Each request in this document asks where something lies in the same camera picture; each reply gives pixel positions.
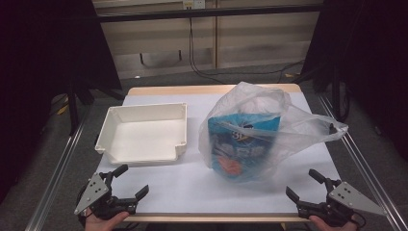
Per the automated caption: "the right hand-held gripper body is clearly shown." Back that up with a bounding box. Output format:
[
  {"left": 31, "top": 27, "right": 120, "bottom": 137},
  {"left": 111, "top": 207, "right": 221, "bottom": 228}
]
[{"left": 296, "top": 177, "right": 388, "bottom": 228}]

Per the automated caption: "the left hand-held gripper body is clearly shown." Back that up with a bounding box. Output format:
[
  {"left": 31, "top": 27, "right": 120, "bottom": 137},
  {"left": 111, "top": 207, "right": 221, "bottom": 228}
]
[{"left": 73, "top": 171, "right": 139, "bottom": 222}]

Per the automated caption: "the clear plastic bag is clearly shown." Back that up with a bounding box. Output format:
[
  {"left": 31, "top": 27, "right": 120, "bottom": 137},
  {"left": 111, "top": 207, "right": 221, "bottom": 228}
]
[{"left": 197, "top": 81, "right": 349, "bottom": 185}]

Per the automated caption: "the blue snack pouch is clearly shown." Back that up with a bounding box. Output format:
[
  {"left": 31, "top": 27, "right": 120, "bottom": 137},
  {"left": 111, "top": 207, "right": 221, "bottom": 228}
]
[{"left": 207, "top": 113, "right": 282, "bottom": 184}]

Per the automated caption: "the person's left hand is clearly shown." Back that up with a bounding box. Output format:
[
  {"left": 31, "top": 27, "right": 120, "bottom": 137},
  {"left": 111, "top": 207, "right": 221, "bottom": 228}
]
[{"left": 84, "top": 208, "right": 131, "bottom": 231}]

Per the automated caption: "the person's right hand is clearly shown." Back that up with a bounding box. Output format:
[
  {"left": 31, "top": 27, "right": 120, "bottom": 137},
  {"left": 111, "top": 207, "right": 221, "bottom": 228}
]
[{"left": 308, "top": 215, "right": 359, "bottom": 231}]

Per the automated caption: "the white table mat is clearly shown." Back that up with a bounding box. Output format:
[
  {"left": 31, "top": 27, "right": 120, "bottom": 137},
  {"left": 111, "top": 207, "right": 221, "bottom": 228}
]
[{"left": 95, "top": 91, "right": 342, "bottom": 215}]

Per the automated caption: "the white plastic tray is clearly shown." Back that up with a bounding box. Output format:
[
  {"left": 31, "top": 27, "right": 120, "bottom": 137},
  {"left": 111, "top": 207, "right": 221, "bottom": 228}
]
[{"left": 94, "top": 102, "right": 189, "bottom": 167}]

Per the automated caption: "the black stand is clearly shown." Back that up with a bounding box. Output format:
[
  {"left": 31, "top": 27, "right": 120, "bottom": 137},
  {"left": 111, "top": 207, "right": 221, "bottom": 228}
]
[
  {"left": 330, "top": 65, "right": 352, "bottom": 123},
  {"left": 65, "top": 78, "right": 95, "bottom": 137}
]

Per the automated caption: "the dark curtain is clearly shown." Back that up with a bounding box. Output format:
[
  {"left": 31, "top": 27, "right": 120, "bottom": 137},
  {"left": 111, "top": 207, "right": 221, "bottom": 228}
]
[
  {"left": 301, "top": 0, "right": 408, "bottom": 162},
  {"left": 0, "top": 0, "right": 123, "bottom": 206}
]

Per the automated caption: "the black horizontal bar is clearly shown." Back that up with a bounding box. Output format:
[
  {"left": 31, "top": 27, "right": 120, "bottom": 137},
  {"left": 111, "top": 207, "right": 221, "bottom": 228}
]
[{"left": 95, "top": 3, "right": 323, "bottom": 23}]

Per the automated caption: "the metal floor rail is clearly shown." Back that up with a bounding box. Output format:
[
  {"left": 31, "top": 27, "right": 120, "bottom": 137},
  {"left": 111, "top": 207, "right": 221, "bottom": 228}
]
[
  {"left": 318, "top": 93, "right": 408, "bottom": 231},
  {"left": 24, "top": 105, "right": 92, "bottom": 231}
]

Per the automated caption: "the black hanging cable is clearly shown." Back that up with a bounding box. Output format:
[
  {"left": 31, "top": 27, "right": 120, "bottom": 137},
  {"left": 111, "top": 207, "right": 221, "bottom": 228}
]
[{"left": 188, "top": 17, "right": 306, "bottom": 85}]

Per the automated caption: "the white wall socket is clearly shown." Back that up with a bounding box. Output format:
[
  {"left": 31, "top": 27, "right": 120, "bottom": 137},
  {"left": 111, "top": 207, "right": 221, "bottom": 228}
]
[{"left": 182, "top": 0, "right": 206, "bottom": 10}]

